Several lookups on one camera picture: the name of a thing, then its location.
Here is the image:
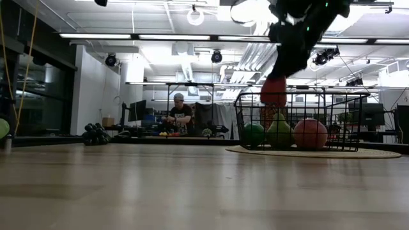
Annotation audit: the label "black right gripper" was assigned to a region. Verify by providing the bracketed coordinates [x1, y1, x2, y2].
[267, 20, 325, 79]

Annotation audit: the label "red bell pepper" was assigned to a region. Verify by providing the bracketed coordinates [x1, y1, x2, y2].
[260, 75, 288, 108]

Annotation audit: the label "green pear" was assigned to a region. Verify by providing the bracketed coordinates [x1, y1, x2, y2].
[266, 112, 295, 148]

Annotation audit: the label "pink peach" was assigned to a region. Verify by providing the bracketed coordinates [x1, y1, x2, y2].
[293, 118, 329, 150]

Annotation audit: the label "dark green round fruit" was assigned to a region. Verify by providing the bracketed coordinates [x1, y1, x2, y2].
[243, 123, 266, 148]

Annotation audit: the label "black wire basket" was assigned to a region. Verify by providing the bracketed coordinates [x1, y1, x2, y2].
[234, 91, 371, 153]

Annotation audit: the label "black grapes bunch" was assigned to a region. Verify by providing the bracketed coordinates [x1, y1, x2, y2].
[82, 122, 111, 146]

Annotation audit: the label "green corn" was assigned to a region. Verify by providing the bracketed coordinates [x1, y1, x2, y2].
[0, 118, 10, 140]

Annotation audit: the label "black bar with light strips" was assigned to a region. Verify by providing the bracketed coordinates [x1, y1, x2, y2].
[57, 31, 409, 45]

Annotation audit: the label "black ceiling track lights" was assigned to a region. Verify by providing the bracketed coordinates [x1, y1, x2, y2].
[312, 47, 341, 66]
[345, 77, 364, 87]

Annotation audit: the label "white hanging cloth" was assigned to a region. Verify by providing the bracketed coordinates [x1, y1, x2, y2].
[220, 103, 239, 140]

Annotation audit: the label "black computer monitor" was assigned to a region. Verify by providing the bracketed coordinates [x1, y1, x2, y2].
[127, 99, 147, 123]
[396, 104, 409, 144]
[348, 102, 385, 127]

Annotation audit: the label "grey hanging cloth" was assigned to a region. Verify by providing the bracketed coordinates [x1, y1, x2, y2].
[194, 102, 221, 132]

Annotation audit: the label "round woven straw mat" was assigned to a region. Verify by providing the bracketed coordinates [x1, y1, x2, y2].
[225, 144, 403, 160]

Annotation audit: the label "person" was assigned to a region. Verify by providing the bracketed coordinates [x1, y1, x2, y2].
[161, 92, 195, 137]

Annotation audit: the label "white ceiling ring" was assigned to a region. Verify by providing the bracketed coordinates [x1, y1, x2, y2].
[187, 8, 205, 26]

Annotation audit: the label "yellow cable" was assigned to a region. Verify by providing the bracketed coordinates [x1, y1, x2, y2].
[0, 0, 40, 135]

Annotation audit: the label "black tall workbench frame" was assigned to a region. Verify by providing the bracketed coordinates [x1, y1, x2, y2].
[126, 81, 266, 135]

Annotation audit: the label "small grey post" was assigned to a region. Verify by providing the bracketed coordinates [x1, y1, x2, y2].
[3, 134, 13, 154]

